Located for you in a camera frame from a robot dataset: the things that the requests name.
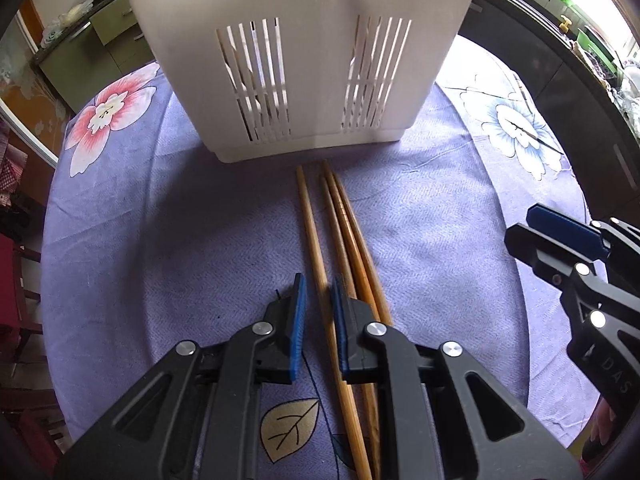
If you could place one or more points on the red chair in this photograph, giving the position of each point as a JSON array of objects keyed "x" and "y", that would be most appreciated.
[{"x": 10, "y": 280}]

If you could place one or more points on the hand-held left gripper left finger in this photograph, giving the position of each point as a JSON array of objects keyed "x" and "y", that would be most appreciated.
[{"x": 297, "y": 320}]

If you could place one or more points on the light bamboo chopstick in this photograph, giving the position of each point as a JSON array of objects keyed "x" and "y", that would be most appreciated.
[{"x": 312, "y": 240}]

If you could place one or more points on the crumpled clear plastic bag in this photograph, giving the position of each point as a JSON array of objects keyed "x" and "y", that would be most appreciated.
[{"x": 625, "y": 107}]

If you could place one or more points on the dark kitchen counter cabinets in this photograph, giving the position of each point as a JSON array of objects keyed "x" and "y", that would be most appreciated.
[{"x": 550, "y": 85}]

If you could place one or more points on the white plastic utensil holder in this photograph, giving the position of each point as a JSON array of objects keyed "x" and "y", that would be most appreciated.
[{"x": 310, "y": 35}]

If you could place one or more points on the person's right hand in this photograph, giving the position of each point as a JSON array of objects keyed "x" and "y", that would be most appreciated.
[{"x": 602, "y": 425}]

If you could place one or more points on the yellow soap pump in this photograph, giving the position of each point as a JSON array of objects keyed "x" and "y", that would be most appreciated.
[{"x": 565, "y": 22}]

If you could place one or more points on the checked apron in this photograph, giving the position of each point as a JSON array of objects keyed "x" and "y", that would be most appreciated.
[{"x": 7, "y": 170}]

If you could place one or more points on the large green basin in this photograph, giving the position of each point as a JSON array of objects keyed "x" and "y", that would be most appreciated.
[{"x": 597, "y": 45}]

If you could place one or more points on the brown bamboo chopstick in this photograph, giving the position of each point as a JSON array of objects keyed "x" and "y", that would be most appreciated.
[
  {"x": 335, "y": 230},
  {"x": 357, "y": 245}
]

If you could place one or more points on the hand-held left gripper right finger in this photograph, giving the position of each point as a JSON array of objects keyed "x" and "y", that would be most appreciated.
[{"x": 337, "y": 320}]

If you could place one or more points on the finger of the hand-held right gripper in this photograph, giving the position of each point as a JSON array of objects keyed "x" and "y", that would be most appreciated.
[
  {"x": 565, "y": 230},
  {"x": 532, "y": 250}
]

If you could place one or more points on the green lower kitchen cabinets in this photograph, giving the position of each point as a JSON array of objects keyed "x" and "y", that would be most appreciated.
[{"x": 75, "y": 60}]

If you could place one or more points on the white plastic bag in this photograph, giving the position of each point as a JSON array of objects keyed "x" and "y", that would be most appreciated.
[{"x": 75, "y": 12}]

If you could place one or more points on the purple floral tablecloth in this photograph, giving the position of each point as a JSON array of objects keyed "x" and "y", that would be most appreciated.
[{"x": 200, "y": 235}]

